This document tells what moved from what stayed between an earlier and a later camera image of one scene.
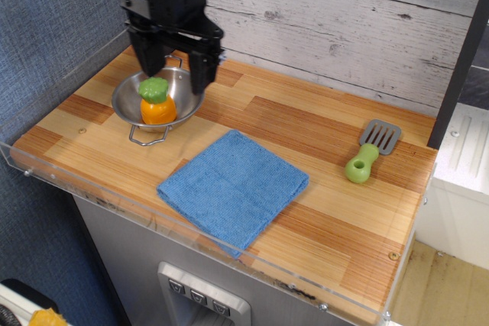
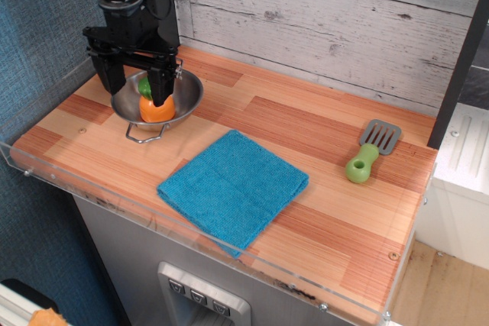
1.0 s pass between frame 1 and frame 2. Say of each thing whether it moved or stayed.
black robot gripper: moved
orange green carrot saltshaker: stayed
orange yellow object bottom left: stayed
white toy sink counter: stayed
